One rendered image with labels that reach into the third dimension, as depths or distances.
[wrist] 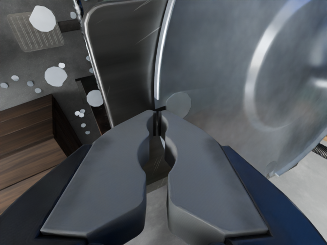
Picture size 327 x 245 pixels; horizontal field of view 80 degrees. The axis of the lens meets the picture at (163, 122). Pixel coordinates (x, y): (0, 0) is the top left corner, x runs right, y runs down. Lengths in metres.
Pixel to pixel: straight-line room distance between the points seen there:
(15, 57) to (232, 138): 0.84
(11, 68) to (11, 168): 0.40
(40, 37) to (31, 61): 0.20
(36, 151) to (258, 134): 0.58
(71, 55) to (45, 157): 0.43
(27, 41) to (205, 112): 0.65
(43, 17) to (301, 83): 0.25
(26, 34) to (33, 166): 0.38
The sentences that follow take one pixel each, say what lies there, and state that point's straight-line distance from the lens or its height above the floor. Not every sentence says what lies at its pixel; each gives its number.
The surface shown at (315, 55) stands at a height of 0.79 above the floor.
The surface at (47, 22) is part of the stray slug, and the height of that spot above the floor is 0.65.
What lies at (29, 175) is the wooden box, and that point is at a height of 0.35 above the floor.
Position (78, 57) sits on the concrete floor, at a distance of 0.92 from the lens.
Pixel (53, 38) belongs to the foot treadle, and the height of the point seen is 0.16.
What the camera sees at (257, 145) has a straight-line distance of 0.23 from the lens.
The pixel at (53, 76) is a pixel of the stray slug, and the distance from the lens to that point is 0.25.
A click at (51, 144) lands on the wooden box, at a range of 0.65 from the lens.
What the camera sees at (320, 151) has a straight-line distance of 0.39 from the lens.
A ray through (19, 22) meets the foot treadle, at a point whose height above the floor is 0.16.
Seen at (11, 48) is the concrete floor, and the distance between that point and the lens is 0.92.
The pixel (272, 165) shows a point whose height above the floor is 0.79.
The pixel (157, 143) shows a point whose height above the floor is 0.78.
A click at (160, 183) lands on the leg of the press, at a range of 0.42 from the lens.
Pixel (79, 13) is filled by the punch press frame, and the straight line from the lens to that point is 0.71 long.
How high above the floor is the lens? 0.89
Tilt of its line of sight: 50 degrees down
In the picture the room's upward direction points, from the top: 137 degrees clockwise
